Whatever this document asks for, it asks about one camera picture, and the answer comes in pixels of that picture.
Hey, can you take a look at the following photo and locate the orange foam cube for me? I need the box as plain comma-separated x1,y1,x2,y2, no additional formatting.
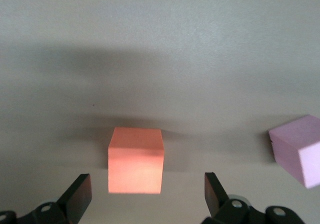
107,127,165,195

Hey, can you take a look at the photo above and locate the pink foam cube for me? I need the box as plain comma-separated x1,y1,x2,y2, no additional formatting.
268,114,320,190

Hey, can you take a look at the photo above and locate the brown table mat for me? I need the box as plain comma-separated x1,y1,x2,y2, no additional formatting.
0,0,320,224

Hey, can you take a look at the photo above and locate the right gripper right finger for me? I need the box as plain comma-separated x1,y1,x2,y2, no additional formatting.
201,172,307,224

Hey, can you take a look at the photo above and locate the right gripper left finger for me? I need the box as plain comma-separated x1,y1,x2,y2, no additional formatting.
0,173,93,224

